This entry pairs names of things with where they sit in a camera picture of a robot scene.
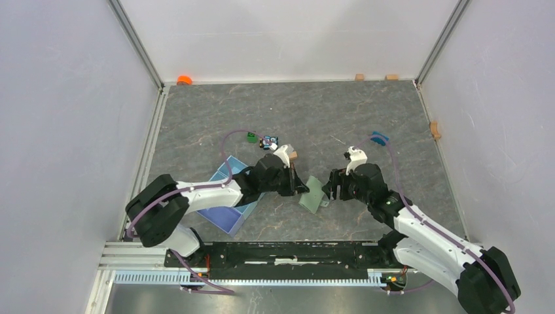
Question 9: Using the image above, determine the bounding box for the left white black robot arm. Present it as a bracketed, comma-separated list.
[125, 154, 310, 267]

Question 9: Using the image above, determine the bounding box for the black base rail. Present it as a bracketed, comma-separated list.
[185, 241, 403, 280]

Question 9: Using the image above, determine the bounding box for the black blue owl toy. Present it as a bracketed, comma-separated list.
[259, 136, 278, 150]

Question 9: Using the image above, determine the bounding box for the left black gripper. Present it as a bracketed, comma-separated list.
[260, 162, 309, 196]

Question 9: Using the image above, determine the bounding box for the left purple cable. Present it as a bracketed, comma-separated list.
[126, 129, 278, 296]

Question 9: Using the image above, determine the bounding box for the orange round cap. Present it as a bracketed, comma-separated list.
[176, 75, 192, 86]

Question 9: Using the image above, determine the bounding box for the purple cable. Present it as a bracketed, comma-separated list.
[355, 135, 517, 314]
[126, 129, 278, 296]

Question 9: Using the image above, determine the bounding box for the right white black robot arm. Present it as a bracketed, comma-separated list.
[322, 163, 522, 313]

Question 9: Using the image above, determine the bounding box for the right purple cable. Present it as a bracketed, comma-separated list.
[355, 135, 517, 314]

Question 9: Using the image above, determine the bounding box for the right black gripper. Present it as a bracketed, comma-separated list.
[321, 168, 372, 206]

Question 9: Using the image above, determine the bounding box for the aluminium frame rail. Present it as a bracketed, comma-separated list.
[113, 270, 404, 288]

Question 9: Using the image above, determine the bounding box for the blue three-compartment organizer tray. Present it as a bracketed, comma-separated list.
[197, 156, 265, 237]

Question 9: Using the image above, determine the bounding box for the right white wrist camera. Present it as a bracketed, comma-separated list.
[344, 146, 367, 175]

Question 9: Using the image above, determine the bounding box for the curved wooden piece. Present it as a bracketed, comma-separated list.
[429, 121, 442, 141]

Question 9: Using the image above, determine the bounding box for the blue toy brick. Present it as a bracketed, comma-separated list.
[370, 131, 389, 147]

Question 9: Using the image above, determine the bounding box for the green toy cube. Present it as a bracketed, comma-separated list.
[246, 132, 258, 143]

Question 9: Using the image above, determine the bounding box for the green card holder wallet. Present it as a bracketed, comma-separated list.
[298, 176, 330, 214]

